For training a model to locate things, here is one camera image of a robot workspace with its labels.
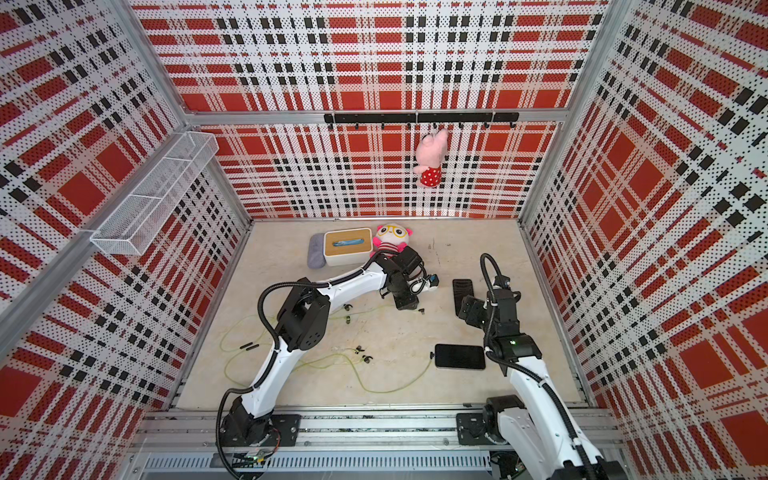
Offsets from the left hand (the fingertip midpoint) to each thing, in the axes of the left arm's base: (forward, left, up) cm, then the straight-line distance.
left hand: (414, 298), depth 97 cm
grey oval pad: (+17, +36, +1) cm, 40 cm away
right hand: (-8, -18, +11) cm, 22 cm away
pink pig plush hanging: (+33, -5, +34) cm, 48 cm away
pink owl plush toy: (+23, +8, +4) cm, 25 cm away
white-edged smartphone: (+4, -17, -1) cm, 17 cm away
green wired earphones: (-19, +14, -2) cm, 24 cm away
